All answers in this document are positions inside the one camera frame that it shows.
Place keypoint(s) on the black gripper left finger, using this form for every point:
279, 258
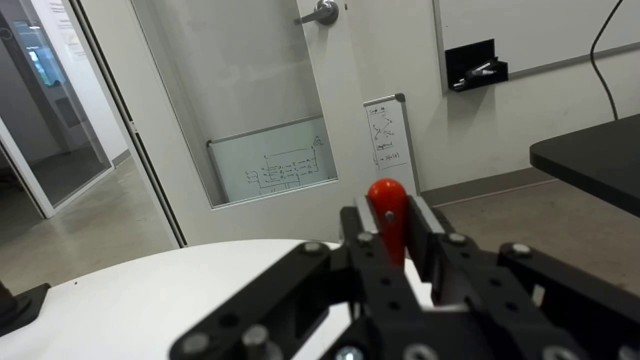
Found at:
292, 300

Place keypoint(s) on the small leaning whiteboard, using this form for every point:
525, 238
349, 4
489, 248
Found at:
390, 136

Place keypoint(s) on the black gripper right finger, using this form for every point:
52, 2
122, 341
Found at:
520, 300

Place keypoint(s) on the black marker tray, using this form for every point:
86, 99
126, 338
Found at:
473, 62

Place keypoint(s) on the black desk top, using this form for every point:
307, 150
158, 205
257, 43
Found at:
592, 163

